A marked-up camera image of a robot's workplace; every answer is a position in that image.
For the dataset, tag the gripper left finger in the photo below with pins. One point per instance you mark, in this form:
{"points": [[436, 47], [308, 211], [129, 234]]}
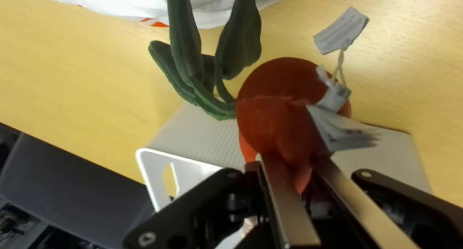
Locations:
{"points": [[213, 205]]}

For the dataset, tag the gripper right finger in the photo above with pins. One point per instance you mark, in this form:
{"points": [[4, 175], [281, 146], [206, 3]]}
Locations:
{"points": [[390, 212]]}

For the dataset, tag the red plush radish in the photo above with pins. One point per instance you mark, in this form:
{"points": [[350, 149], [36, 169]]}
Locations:
{"points": [[275, 111]]}

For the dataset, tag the white plastic bag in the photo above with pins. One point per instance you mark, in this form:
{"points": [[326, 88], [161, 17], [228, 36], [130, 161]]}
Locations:
{"points": [[144, 3]]}

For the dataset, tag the white metal bracket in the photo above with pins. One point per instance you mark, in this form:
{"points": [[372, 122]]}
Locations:
{"points": [[162, 176]]}

